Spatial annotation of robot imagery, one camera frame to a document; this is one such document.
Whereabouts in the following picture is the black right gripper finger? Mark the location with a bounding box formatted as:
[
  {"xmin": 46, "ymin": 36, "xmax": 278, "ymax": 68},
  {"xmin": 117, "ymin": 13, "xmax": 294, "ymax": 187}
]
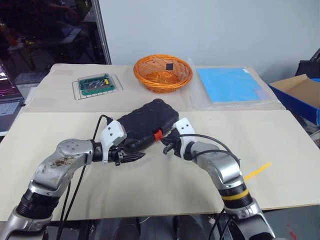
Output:
[{"xmin": 160, "ymin": 134, "xmax": 174, "ymax": 146}]

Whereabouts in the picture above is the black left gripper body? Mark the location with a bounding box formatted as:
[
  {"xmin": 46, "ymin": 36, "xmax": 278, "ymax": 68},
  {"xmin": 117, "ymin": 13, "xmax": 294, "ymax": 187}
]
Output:
[{"xmin": 108, "ymin": 145, "xmax": 126, "ymax": 168}]

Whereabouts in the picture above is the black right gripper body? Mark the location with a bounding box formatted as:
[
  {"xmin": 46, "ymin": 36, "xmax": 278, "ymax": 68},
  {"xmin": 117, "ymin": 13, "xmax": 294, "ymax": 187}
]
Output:
[{"xmin": 162, "ymin": 129, "xmax": 185, "ymax": 159}]

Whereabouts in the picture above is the black rugged case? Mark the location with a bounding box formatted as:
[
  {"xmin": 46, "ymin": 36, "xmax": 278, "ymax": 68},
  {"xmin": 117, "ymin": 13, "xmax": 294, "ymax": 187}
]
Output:
[{"xmin": 116, "ymin": 98, "xmax": 181, "ymax": 152}]

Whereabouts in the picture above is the clear plastic bag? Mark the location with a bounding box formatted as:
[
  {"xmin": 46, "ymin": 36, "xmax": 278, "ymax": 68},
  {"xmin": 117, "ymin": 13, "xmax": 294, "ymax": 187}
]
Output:
[{"xmin": 187, "ymin": 57, "xmax": 283, "ymax": 111}]

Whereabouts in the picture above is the orange wicker basket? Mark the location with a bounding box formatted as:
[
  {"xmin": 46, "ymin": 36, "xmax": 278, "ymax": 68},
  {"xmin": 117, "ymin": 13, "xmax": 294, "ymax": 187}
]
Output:
[{"xmin": 132, "ymin": 53, "xmax": 194, "ymax": 94}]

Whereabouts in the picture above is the green circuit board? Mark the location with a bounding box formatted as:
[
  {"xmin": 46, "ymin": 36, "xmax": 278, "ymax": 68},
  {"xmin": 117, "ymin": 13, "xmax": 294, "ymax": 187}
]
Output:
[{"xmin": 71, "ymin": 73, "xmax": 125, "ymax": 101}]

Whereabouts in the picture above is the blue paper pad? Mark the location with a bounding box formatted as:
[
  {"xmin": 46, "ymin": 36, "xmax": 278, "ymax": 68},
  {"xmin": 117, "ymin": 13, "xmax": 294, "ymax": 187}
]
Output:
[{"xmin": 196, "ymin": 67, "xmax": 272, "ymax": 104}]

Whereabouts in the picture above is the open laptop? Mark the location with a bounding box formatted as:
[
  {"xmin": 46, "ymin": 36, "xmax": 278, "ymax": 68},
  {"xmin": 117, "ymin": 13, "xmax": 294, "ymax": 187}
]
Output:
[{"xmin": 0, "ymin": 64, "xmax": 26, "ymax": 134}]

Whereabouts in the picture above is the blue cardboard box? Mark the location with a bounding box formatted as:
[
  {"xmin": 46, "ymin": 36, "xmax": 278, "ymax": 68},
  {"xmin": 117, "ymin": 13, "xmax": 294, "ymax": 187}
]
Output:
[{"xmin": 268, "ymin": 73, "xmax": 320, "ymax": 126}]

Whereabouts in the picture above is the black object behind box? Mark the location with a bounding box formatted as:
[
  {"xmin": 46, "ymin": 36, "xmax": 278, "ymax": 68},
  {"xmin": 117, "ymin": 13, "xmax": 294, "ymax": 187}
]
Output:
[{"xmin": 294, "ymin": 49, "xmax": 320, "ymax": 80}]

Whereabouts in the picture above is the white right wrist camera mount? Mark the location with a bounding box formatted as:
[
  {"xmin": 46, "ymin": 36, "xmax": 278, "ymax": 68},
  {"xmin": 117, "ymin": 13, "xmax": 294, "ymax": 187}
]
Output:
[{"xmin": 173, "ymin": 117, "xmax": 197, "ymax": 161}]

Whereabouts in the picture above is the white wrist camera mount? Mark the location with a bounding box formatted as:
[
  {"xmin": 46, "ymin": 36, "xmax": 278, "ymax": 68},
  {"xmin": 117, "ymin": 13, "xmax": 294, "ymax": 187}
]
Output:
[
  {"xmin": 173, "ymin": 117, "xmax": 197, "ymax": 161},
  {"xmin": 100, "ymin": 120, "xmax": 128, "ymax": 164}
]

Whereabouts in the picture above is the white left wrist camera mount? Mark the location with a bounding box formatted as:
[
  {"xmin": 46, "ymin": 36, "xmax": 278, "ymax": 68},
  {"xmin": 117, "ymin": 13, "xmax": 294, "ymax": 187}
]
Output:
[{"xmin": 100, "ymin": 120, "xmax": 128, "ymax": 164}]

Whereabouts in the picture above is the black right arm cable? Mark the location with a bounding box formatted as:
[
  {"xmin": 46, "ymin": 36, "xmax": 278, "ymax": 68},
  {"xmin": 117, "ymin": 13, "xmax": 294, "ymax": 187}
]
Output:
[{"xmin": 185, "ymin": 134, "xmax": 241, "ymax": 173}]

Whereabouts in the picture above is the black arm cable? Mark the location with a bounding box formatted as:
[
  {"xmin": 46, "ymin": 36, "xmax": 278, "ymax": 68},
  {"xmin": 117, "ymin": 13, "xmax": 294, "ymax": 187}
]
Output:
[
  {"xmin": 185, "ymin": 134, "xmax": 241, "ymax": 173},
  {"xmin": 56, "ymin": 114, "xmax": 112, "ymax": 240}
]

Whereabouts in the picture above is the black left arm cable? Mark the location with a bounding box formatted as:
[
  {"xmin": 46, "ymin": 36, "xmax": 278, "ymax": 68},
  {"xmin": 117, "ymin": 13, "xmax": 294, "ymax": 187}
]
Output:
[{"xmin": 56, "ymin": 114, "xmax": 112, "ymax": 240}]

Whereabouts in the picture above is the aluminium frame post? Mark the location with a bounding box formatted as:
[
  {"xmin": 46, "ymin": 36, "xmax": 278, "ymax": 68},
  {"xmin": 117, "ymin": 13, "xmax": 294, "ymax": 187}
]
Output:
[{"xmin": 91, "ymin": 0, "xmax": 112, "ymax": 66}]

